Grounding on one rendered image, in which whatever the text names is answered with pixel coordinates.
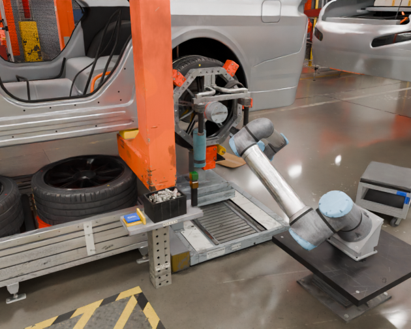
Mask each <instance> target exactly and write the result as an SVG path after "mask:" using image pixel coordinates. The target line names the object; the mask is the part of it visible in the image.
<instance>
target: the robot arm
mask: <svg viewBox="0 0 411 329"><path fill-rule="evenodd" d="M229 131H230V132H231V133H230V134H229V136H230V140H229V144H230V147H231V149H232V150H233V152H234V153H235V154H236V155H237V156H238V157H241V158H242V159H244V161H245V162H246V163H247V164H248V166H249V167H250V168H251V170H252V171H253V172H254V174H255V175H256V176H257V178H258V179H259V180H260V181H261V183H262V184H263V185H264V187H265V188H266V189H267V191H268V192H269V193H270V195H271V196H272V197H273V198H274V200H275V201H276V202H277V204H278V205H279V206H280V207H281V209H282V210H283V212H284V213H285V214H286V215H287V217H288V218H289V225H290V227H291V228H290V229H289V232H290V234H291V235H292V237H293V238H294V239H295V240H296V241H297V243H298V244H299V245H300V246H302V247H303V248H304V249H306V250H308V251H309V250H311V249H313V248H315V247H317V246H318V245H320V244H321V243H322V242H324V241H325V240H326V239H328V238H329V237H330V236H332V235H334V233H337V234H338V235H339V237H340V238H341V239H343V240H344V241H346V242H359V241H361V240H363V239H365V238H366V237H367V236H368V235H369V233H370V232H371V229H372V226H373V222H372V219H371V217H370V216H369V214H368V213H367V212H366V211H364V210H362V209H359V208H358V207H357V206H356V205H355V204H354V203H353V201H352V199H351V198H350V197H349V196H348V195H346V194H345V193H343V192H341V191H330V192H328V193H326V194H324V195H323V196H322V197H321V199H320V201H319V207H318V208H317V209H315V210H314V209H313V208H312V207H309V206H306V205H305V204H304V203H303V201H302V200H301V199H300V198H299V197H298V195H297V194H296V193H295V191H294V190H293V189H292V188H291V187H290V185H289V184H288V183H287V181H286V180H285V179H284V178H283V177H282V175H281V174H280V173H279V171H278V170H277V169H276V168H275V167H274V165H273V164H272V163H271V161H272V160H273V156H274V155H275V154H276V153H277V152H278V151H280V150H281V149H282V148H283V147H285V146H286V145H287V144H288V143H289V141H288V140H287V138H286V137H285V136H284V135H283V134H282V133H280V134H279V133H278V132H277V131H276V130H275V129H274V125H273V123H272V122H271V121H270V120H269V119H267V118H264V117H263V118H258V119H255V120H253V121H251V122H250V123H248V124H246V126H244V128H242V129H241V130H239V129H236V128H235V127H231V128H230V130H229ZM263 138H265V139H266V140H267V141H268V142H269V143H268V144H267V145H266V146H265V145H264V143H263V142H262V141H261V139H263Z"/></svg>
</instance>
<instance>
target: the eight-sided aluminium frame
mask: <svg viewBox="0 0 411 329"><path fill-rule="evenodd" d="M226 71H227V70H225V68H222V67H210V68H201V69H190V71H189V72H187V74H186V75H185V76H184V77H185V78H186V81H185V82H184V83H183V85H182V86H181V87H177V86H176V87H175V89H174V129H175V132H176V133H177V134H178V135H179V136H181V137H182V138H183V139H184V140H186V141H187V142H188V143H189V144H190V145H191V146H193V138H191V137H190V136H189V135H188V134H187V133H186V132H185V131H184V130H183V129H181V128H180V127H179V103H178V98H180V96H181V95H182V94H183V92H184V91H185V90H186V89H187V88H188V86H189V85H190V84H191V82H192V81H193V80H194V79H195V78H196V77H197V76H204V75H212V74H219V75H220V76H221V77H222V78H223V79H224V80H225V82H226V83H228V82H229V81H230V80H234V79H233V78H232V77H231V75H229V74H228V73H227V72H226ZM241 117H242V105H241V104H238V103H237V99H234V103H233V116H232V118H231V119H230V120H229V122H228V123H227V124H226V125H225V126H224V128H223V129H222V130H221V132H220V133H219V134H218V135H217V136H213V137H209V138H206V146H210V145H215V144H221V143H223V142H224V141H225V140H226V138H227V137H228V136H229V134H230V133H231V132H230V131H229V130H230V128H231V127H236V126H237V124H238V123H239V122H240V121H241Z"/></svg>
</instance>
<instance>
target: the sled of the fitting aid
mask: <svg viewBox="0 0 411 329"><path fill-rule="evenodd" d="M235 194H236V189H235V188H234V187H232V186H231V185H230V184H228V187H225V188H222V189H217V190H214V191H209V192H206V193H200V194H198V206H203V205H206V204H210V203H214V202H218V201H221V200H226V199H229V198H233V197H235Z"/></svg>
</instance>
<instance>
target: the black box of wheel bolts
mask: <svg viewBox="0 0 411 329"><path fill-rule="evenodd" d="M143 199H144V213H145V214H146V215H147V216H148V218H150V220H152V222H154V223H158V222H161V221H165V220H167V219H171V218H174V217H178V216H180V215H185V214H187V196H186V194H185V193H183V192H182V191H181V190H180V189H178V188H177V187H176V186H173V187H168V188H165V189H160V190H157V191H153V192H150V193H145V194H143Z"/></svg>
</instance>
